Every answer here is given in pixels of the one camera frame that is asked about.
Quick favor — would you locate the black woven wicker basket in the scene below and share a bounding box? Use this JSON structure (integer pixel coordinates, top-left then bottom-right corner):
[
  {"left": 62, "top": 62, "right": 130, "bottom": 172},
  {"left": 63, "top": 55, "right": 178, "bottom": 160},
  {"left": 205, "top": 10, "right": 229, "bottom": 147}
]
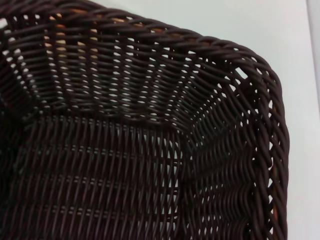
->
[{"left": 0, "top": 0, "right": 291, "bottom": 240}]

